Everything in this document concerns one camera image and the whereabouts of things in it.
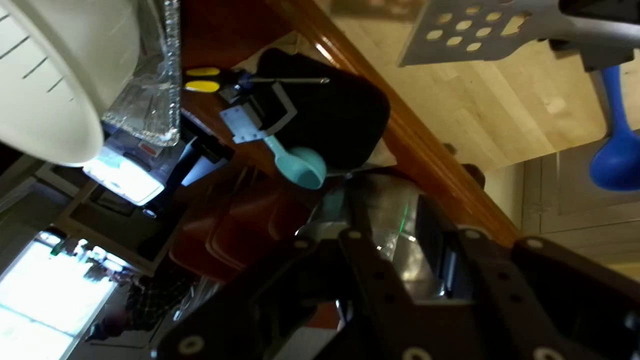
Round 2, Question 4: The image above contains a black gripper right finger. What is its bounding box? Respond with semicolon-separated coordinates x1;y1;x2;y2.
457;228;640;360

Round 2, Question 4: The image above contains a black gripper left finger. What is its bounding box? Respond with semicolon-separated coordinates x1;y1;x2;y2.
152;228;417;360

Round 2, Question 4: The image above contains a slotted metal spatula black handle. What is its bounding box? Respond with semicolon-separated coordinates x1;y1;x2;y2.
398;0;640;68

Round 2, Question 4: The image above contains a white plastic colander dish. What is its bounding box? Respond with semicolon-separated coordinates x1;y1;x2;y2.
0;0;146;169

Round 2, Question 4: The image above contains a dark red chair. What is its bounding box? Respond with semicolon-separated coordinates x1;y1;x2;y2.
166;189;316;284

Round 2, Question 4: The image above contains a teal plastic scoop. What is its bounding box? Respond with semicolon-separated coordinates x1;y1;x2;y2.
261;133;330;192

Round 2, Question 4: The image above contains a blue plastic funnel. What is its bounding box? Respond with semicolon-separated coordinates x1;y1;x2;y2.
587;62;640;195

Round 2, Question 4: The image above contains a black bag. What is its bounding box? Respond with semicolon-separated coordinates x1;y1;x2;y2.
251;46;393;174

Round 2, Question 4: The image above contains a blue white plastic package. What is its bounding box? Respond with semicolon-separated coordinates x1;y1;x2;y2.
79;126;201;208

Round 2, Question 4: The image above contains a bright window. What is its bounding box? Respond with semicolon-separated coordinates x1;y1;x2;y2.
0;231;123;360

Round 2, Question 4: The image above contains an aluminium foil tray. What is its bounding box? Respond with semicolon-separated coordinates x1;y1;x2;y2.
97;0;186;148

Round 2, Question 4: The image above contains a yellow handled tool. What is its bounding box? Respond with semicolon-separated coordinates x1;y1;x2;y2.
183;64;331;96

